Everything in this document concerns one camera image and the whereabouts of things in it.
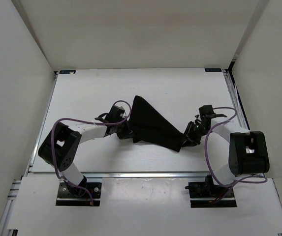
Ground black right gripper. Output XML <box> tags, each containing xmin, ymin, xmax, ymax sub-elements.
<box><xmin>178</xmin><ymin>121</ymin><xmax>212</xmax><ymax>148</ymax></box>

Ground black skirt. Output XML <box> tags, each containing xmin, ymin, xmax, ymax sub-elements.
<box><xmin>128</xmin><ymin>95</ymin><xmax>186</xmax><ymax>152</ymax></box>

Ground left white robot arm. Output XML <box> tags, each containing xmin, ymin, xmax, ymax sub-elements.
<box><xmin>38</xmin><ymin>121</ymin><xmax>133</xmax><ymax>197</ymax></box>

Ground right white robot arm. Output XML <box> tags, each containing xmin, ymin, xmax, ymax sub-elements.
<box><xmin>184</xmin><ymin>117</ymin><xmax>270</xmax><ymax>197</ymax></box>

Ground white front cover panel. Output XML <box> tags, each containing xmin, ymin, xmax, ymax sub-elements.
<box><xmin>8</xmin><ymin>177</ymin><xmax>282</xmax><ymax>236</ymax></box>

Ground right blue corner label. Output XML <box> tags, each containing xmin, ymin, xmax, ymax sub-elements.
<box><xmin>205</xmin><ymin>68</ymin><xmax>222</xmax><ymax>72</ymax></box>

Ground blue corner label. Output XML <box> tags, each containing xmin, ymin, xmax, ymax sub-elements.
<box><xmin>205</xmin><ymin>68</ymin><xmax>222</xmax><ymax>72</ymax></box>
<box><xmin>59</xmin><ymin>70</ymin><xmax>76</xmax><ymax>74</ymax></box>

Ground left blue corner label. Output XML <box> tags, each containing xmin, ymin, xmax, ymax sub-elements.
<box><xmin>59</xmin><ymin>70</ymin><xmax>76</xmax><ymax>74</ymax></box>

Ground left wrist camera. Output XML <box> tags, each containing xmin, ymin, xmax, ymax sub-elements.
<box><xmin>95</xmin><ymin>105</ymin><xmax>125</xmax><ymax>123</ymax></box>

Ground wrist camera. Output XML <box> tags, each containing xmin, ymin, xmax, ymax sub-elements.
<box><xmin>95</xmin><ymin>105</ymin><xmax>125</xmax><ymax>123</ymax></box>
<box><xmin>195</xmin><ymin>105</ymin><xmax>227</xmax><ymax>120</ymax></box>

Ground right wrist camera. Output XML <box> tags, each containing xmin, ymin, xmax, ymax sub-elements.
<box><xmin>195</xmin><ymin>105</ymin><xmax>227</xmax><ymax>120</ymax></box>

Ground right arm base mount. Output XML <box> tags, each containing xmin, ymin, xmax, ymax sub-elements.
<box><xmin>185</xmin><ymin>175</ymin><xmax>237</xmax><ymax>208</ymax></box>

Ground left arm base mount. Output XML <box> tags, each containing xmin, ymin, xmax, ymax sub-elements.
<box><xmin>56</xmin><ymin>181</ymin><xmax>102</xmax><ymax>207</ymax></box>

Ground aluminium table frame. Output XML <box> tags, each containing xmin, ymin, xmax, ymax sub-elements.
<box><xmin>0</xmin><ymin>68</ymin><xmax>282</xmax><ymax>236</ymax></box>

